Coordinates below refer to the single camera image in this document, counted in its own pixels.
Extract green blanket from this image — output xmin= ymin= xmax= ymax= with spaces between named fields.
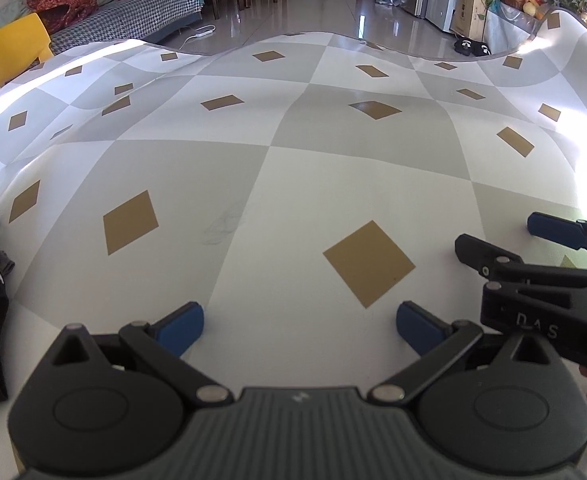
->
xmin=0 ymin=0 xmax=39 ymax=45

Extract cardboard box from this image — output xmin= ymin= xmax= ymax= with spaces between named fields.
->
xmin=450 ymin=0 xmax=490 ymax=43

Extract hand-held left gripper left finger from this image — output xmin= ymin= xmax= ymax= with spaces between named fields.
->
xmin=48 ymin=301 xmax=234 ymax=407

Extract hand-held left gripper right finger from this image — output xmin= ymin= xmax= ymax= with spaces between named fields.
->
xmin=368 ymin=301 xmax=561 ymax=407

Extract yellow plastic chair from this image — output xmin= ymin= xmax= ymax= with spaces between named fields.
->
xmin=0 ymin=12 xmax=55 ymax=90

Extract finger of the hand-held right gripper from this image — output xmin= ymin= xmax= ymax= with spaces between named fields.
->
xmin=527 ymin=212 xmax=587 ymax=257
xmin=454 ymin=233 xmax=587 ymax=286

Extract houndstooth covered sofa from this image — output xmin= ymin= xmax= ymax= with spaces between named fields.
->
xmin=48 ymin=0 xmax=205 ymax=56

